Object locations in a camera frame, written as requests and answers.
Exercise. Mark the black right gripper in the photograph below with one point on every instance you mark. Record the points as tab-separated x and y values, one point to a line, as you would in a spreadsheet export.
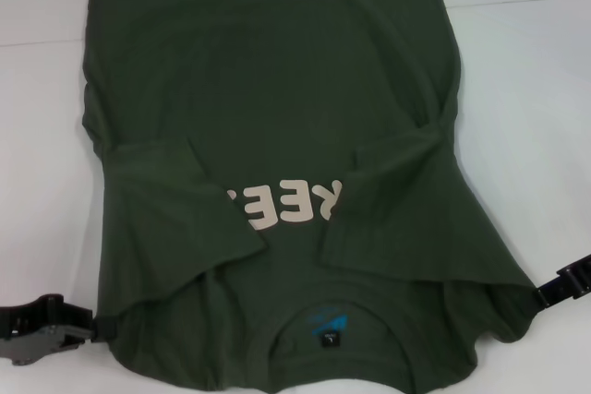
579	274

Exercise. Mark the dark green FREE T-shirt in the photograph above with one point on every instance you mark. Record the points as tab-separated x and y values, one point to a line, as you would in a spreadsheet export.
277	112

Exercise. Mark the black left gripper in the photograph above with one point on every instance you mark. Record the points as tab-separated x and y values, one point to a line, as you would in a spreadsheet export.
23	325

